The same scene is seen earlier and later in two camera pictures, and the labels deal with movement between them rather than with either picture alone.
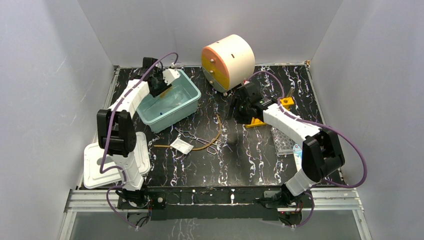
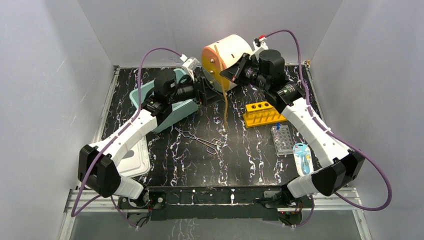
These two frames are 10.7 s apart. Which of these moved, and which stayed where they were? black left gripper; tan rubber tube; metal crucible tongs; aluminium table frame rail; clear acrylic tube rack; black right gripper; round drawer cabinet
Moved: tan rubber tube; black right gripper; black left gripper
Stayed: metal crucible tongs; clear acrylic tube rack; round drawer cabinet; aluminium table frame rail
